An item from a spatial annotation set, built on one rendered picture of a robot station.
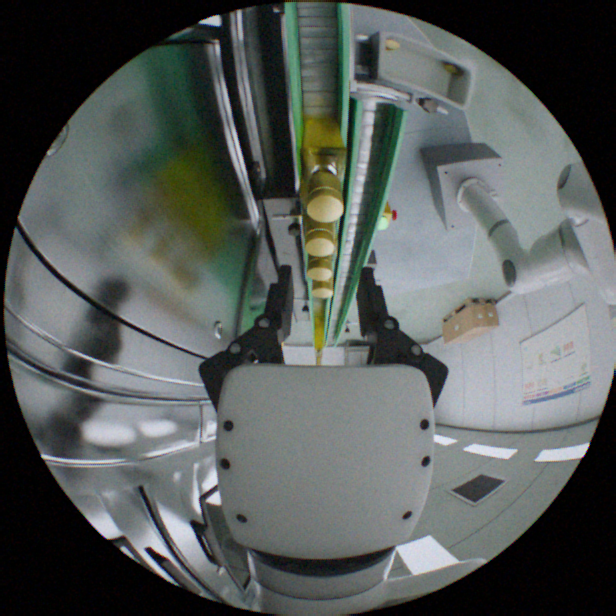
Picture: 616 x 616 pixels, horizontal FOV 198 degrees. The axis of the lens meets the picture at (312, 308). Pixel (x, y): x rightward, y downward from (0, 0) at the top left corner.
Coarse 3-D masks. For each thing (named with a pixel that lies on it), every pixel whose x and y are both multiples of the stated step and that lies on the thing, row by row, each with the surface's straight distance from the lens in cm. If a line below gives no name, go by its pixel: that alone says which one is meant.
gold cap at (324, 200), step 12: (312, 180) 21; (324, 180) 20; (336, 180) 22; (312, 192) 19; (324, 192) 19; (336, 192) 19; (312, 204) 19; (324, 204) 19; (336, 204) 19; (312, 216) 20; (324, 216) 20; (336, 216) 20
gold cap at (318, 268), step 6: (312, 258) 28; (318, 258) 28; (324, 258) 28; (330, 258) 29; (312, 264) 27; (318, 264) 27; (324, 264) 27; (330, 264) 28; (312, 270) 27; (318, 270) 27; (324, 270) 27; (330, 270) 28; (312, 276) 29; (318, 276) 29; (324, 276) 29; (330, 276) 29
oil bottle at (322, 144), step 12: (312, 120) 41; (324, 120) 41; (312, 132) 32; (324, 132) 32; (336, 132) 33; (312, 144) 27; (324, 144) 27; (336, 144) 27; (300, 156) 26; (312, 156) 25; (324, 156) 24; (336, 156) 25; (312, 168) 25; (336, 168) 25
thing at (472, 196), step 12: (468, 180) 61; (480, 180) 64; (468, 192) 61; (480, 192) 60; (492, 192) 66; (468, 204) 60; (480, 204) 57; (492, 204) 57; (480, 216) 56; (492, 216) 54; (504, 216) 55; (480, 228) 58
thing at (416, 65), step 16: (384, 32) 52; (384, 48) 50; (400, 48) 59; (416, 48) 59; (432, 48) 55; (384, 64) 49; (400, 64) 58; (416, 64) 59; (432, 64) 62; (464, 64) 59; (400, 80) 55; (416, 80) 59; (432, 80) 61; (448, 80) 63; (464, 80) 60; (448, 96) 63; (464, 96) 59
